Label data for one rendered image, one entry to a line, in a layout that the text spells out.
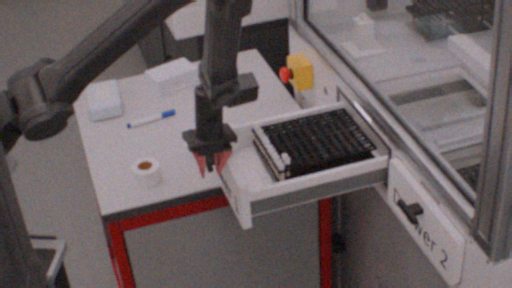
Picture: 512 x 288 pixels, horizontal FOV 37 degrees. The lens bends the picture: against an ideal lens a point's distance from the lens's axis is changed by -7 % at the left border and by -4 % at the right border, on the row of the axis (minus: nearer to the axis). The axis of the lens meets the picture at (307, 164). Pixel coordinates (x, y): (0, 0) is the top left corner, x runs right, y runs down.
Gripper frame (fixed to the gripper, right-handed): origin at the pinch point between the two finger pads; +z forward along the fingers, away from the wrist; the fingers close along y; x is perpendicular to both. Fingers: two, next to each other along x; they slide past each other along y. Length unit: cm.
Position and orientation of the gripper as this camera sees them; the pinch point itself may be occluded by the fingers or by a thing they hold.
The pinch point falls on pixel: (210, 172)
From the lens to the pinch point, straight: 169.3
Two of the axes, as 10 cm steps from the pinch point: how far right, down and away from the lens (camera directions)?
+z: -0.4, 8.3, 5.5
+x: -4.0, -5.2, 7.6
